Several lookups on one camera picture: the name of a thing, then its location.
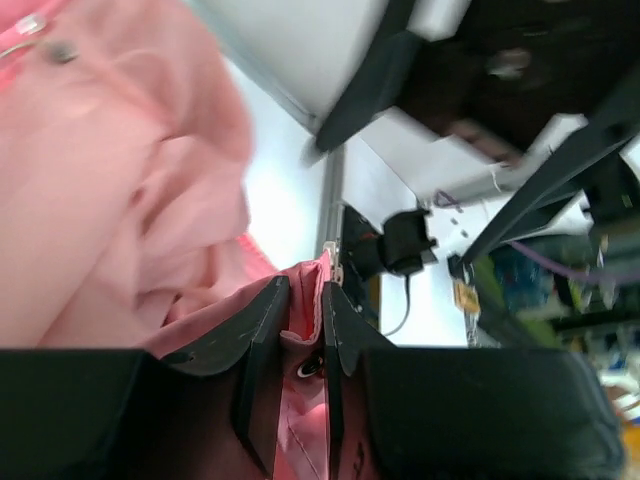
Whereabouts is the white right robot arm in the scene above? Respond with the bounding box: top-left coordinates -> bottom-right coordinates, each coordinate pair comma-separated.
312,1 -> 639,272

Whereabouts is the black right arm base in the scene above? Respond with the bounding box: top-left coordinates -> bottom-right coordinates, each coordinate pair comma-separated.
339,205 -> 438,325

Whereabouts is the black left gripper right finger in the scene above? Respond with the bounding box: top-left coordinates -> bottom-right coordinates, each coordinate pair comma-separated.
322,282 -> 625,479

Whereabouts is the pink zip-up jacket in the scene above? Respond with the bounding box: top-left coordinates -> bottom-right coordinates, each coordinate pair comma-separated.
1,1 -> 331,479

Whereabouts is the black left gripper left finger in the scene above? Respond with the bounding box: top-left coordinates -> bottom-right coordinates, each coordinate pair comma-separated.
1,276 -> 290,479

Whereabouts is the yellow tag on desk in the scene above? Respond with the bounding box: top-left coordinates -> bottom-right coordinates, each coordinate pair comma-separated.
453,279 -> 481,316

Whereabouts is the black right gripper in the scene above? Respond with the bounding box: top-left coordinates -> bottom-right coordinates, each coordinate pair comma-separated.
304,0 -> 639,275

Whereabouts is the aluminium front rail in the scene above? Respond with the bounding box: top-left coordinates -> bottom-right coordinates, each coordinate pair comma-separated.
194,0 -> 351,261

